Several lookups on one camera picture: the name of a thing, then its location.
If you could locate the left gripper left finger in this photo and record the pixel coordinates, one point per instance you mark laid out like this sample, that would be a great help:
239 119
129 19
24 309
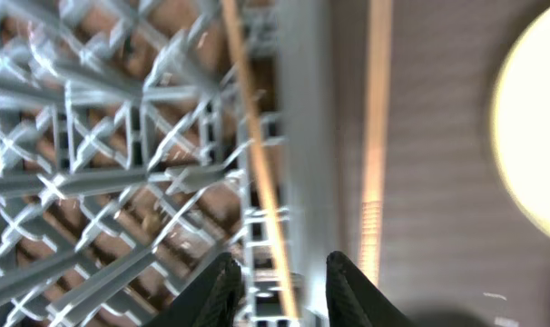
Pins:
210 300

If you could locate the dark brown serving tray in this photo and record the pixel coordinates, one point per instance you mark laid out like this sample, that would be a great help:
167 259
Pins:
455 248

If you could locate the wooden chopstick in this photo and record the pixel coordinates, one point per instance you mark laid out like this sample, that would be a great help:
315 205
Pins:
375 125
260 164

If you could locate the yellow round plate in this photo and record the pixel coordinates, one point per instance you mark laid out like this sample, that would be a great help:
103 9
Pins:
520 122

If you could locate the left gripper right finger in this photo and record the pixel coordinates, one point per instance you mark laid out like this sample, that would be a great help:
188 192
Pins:
354 301

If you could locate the grey plastic dish rack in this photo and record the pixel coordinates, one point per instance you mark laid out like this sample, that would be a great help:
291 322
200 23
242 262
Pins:
126 165

